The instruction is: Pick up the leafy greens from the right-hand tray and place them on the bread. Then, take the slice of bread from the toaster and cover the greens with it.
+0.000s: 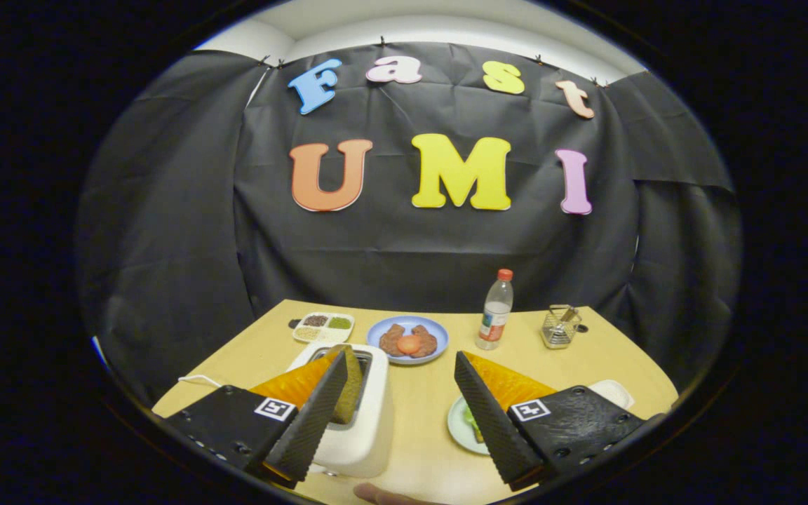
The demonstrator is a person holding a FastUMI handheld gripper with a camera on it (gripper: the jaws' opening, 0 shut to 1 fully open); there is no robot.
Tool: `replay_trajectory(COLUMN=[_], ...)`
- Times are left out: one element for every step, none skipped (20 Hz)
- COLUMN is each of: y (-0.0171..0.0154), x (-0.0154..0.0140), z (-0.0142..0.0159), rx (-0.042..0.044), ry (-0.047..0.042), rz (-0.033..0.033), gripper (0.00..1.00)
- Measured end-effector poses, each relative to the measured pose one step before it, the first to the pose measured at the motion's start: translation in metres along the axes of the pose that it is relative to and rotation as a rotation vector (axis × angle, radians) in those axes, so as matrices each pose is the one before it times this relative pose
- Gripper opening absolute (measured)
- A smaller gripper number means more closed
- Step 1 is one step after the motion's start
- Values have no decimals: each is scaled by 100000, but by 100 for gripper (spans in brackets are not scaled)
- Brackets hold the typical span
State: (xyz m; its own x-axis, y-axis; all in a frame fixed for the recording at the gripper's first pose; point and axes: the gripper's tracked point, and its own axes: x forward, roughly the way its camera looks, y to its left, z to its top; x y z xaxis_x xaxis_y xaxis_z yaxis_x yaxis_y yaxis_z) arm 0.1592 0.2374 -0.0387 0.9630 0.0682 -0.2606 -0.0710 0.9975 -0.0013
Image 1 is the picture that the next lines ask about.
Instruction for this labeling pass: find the light green plate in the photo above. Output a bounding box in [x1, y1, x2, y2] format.
[447, 395, 492, 457]

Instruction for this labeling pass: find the blue plate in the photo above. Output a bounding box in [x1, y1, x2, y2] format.
[366, 315, 450, 366]

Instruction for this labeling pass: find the metal wire holder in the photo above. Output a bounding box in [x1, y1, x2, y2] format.
[541, 304, 583, 350]

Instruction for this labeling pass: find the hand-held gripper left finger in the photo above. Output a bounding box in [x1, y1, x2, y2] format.
[164, 349, 350, 490]

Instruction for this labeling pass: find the brown meat patty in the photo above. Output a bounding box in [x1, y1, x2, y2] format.
[411, 324, 438, 358]
[379, 323, 408, 357]

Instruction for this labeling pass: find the clear plastic water bottle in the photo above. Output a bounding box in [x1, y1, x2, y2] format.
[476, 269, 515, 351]

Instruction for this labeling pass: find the white seasoning tray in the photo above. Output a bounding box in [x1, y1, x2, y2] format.
[292, 311, 356, 344]

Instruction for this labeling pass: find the white toaster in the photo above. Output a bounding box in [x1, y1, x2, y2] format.
[286, 342, 396, 479]

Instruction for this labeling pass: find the toasted brown bread slice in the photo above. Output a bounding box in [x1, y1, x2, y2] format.
[327, 344, 363, 425]

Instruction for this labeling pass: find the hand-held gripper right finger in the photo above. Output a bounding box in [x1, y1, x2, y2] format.
[454, 351, 664, 492]

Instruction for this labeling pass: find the black backdrop cloth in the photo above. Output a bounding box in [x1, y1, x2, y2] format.
[74, 42, 743, 408]

